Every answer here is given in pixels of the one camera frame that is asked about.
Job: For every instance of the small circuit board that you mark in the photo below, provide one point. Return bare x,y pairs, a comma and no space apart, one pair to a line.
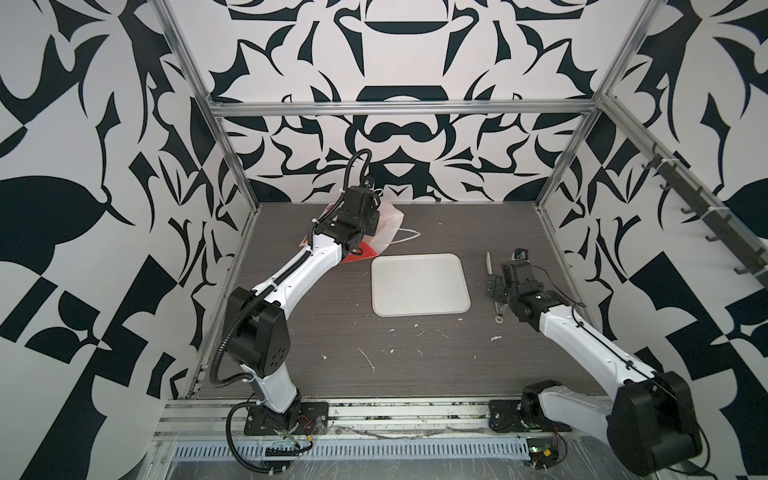
546,454

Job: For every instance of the aluminium cage frame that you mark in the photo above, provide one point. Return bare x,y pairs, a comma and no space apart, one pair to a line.
496,125

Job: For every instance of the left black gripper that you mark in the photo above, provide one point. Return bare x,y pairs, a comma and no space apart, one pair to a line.
372,220

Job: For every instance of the white plastic tray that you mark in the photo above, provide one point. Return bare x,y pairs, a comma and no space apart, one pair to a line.
418,285

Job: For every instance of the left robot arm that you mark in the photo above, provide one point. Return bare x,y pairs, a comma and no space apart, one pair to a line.
255,339

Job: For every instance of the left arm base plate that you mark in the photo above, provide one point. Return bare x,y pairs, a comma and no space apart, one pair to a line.
301,418

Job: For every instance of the red white paper bag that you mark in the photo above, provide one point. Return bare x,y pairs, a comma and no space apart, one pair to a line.
389,225

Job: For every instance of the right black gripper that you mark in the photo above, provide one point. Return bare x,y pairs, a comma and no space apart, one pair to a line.
499,286

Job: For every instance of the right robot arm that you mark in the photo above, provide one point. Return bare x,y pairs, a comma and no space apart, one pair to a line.
648,417

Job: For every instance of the white slotted cable duct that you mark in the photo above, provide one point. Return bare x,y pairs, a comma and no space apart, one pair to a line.
505,448

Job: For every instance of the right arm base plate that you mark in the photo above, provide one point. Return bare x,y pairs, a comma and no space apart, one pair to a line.
507,416

